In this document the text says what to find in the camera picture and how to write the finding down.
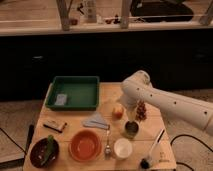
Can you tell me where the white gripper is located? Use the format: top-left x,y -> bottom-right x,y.
118,94 -> 138,110

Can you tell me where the red yellow apple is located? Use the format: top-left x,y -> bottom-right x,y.
112,105 -> 124,119

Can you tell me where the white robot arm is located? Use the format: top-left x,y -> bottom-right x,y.
119,70 -> 213,136

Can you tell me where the green plastic tray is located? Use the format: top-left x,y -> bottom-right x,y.
45,76 -> 99,111

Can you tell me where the dark grape bunch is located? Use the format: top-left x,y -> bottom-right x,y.
136,101 -> 146,121

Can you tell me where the metal tin can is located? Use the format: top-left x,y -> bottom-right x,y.
125,121 -> 139,139

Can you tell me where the grey folded cloth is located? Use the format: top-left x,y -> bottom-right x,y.
82,114 -> 109,130

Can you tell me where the white cup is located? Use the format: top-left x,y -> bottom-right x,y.
114,138 -> 133,159

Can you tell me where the silver fork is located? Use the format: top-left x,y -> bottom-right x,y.
104,130 -> 111,159

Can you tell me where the orange bowl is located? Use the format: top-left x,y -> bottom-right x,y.
68,129 -> 102,162

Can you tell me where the small grey sponge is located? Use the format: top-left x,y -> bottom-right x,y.
55,94 -> 67,106

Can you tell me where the small brown box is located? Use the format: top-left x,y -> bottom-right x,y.
43,120 -> 67,133

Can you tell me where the wooden table leg middle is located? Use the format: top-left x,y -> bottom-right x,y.
120,0 -> 131,29

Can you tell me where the wooden table leg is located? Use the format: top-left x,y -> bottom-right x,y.
56,0 -> 70,31
120,0 -> 131,29

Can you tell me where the green cucumber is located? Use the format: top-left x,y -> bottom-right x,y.
45,135 -> 54,160

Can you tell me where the black bag on shelf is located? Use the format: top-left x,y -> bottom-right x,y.
130,0 -> 194,23

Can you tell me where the dark brown bowl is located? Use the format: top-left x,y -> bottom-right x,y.
30,138 -> 59,168

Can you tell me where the wooden table leg left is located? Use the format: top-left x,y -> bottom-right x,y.
56,0 -> 70,31

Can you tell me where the black cable on floor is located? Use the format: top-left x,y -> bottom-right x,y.
170,133 -> 213,171

